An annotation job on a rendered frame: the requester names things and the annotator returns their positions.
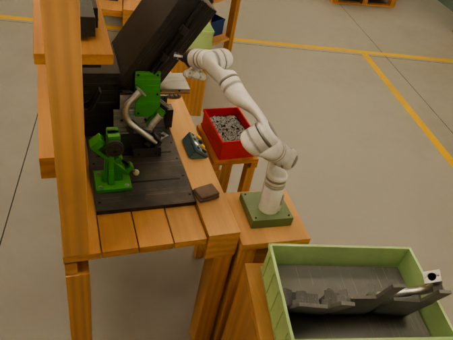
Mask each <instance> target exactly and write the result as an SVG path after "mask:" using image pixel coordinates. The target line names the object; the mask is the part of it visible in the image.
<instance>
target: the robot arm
mask: <svg viewBox="0 0 453 340"><path fill-rule="evenodd" d="M173 59H177V60H179V61H182V62H184V63H185V64H186V66H187V67H189V69H187V70H185V71H183V76H184V77H186V78H191V79H194V80H206V74H205V73H204V72H203V71H202V70H203V69H204V70H206V72H207V73H208V74H209V75H210V76H211V77H212V78H213V79H214V80H215V81H216V82H217V83H218V84H219V85H220V87H221V89H222V91H223V92H224V95H225V96H226V98H227V99H228V100H229V101H230V102H231V103H232V104H234V105H236V106H238V107H240V108H242V109H244V110H246V111H247V112H249V113H251V114H252V115H253V116H254V117H255V118H256V120H257V121H258V122H257V123H255V124H253V125H252V126H250V127H249V128H247V129H246V130H244V131H243V132H242V133H241V136H240V140H241V143H242V146H243V148H244V149H245V150H246V151H247V152H248V153H249V154H251V155H253V156H255V157H262V158H263V159H265V160H267V161H268V166H267V169H266V177H265V180H264V185H263V188H262V193H261V196H260V201H259V204H258V208H259V210H260V211H261V212H262V213H264V214H267V215H274V214H276V213H277V212H278V211H280V209H281V206H282V202H283V199H284V193H283V192H284V188H285V185H286V181H287V179H288V173H287V172H286V170H289V169H292V168H293V167H294V166H295V165H296V163H297V159H298V153H297V151H296V150H295V149H294V148H291V147H289V146H287V145H286V144H285V143H284V142H283V141H282V140H281V139H280V138H278V136H277V133H276V131H275V130H274V128H273V127H272V125H271V123H270V122H269V121H268V119H267V118H266V116H265V115H264V114H263V112H262V110H261V109H260V108H259V107H258V105H257V104H256V103H255V101H254V100H253V99H252V98H251V96H250V95H249V93H248V92H247V91H246V89H245V87H244V85H243V83H242V81H241V80H240V78H239V76H238V75H237V73H236V72H235V71H234V70H230V69H228V68H230V66H231V65H232V64H233V55H232V53H231V52H230V51H229V50H228V49H225V48H220V49H212V50H208V49H189V50H188V51H187V52H185V53H183V54H180V53H177V52H174V56H173Z"/></svg>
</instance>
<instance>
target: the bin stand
mask: <svg viewBox="0 0 453 340"><path fill-rule="evenodd" d="M196 130H197V133H198V135H199V136H200V137H201V138H202V142H203V145H204V146H205V149H206V150H207V153H208V158H209V160H210V163H211V165H212V168H213V170H214V172H215V174H216V176H217V179H218V181H219V184H220V186H221V188H222V190H223V192H224V193H226V192H227V187H228V183H229V178H230V174H231V169H232V166H233V164H242V163H244V166H243V170H242V174H241V179H240V182H239V187H238V190H237V192H248V191H249V188H250V185H251V181H252V178H253V173H254V171H255V168H256V167H257V165H258V161H259V159H258V157H255V156H254V157H247V158H240V159H227V160H218V157H217V156H216V153H215V151H214V150H213V148H212V146H211V144H210V142H209V140H208V138H207V136H206V135H205V133H204V131H203V129H202V125H197V128H196ZM220 165H222V168H221V169H220ZM193 254H194V256H195V259H196V258H203V254H202V251H201V248H200V245H197V246H195V248H194V251H193Z"/></svg>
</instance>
